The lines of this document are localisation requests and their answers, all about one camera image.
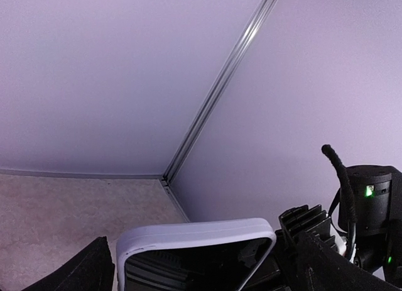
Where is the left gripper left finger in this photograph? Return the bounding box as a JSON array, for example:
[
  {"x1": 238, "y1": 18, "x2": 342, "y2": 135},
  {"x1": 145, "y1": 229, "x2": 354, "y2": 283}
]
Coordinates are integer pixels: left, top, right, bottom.
[{"x1": 25, "y1": 236, "x2": 115, "y2": 291}]

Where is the right aluminium frame post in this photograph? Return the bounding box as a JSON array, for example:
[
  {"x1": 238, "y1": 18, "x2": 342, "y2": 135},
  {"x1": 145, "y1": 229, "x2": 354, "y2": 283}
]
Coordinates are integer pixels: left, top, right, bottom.
[{"x1": 161, "y1": 0, "x2": 278, "y2": 192}]

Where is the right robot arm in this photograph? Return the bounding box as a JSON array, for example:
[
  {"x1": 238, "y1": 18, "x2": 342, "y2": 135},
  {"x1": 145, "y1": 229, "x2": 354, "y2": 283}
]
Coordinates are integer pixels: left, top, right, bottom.
[{"x1": 321, "y1": 144, "x2": 401, "y2": 287}]

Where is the black phone white case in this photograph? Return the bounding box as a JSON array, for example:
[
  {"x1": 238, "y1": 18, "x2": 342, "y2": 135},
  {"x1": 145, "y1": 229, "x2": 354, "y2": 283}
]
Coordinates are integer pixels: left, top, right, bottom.
[{"x1": 116, "y1": 218, "x2": 276, "y2": 290}]

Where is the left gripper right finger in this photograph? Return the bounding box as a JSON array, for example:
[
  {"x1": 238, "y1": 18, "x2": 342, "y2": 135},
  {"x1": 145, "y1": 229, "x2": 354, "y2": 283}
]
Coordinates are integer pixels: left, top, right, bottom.
[{"x1": 296, "y1": 232, "x2": 399, "y2": 291}]

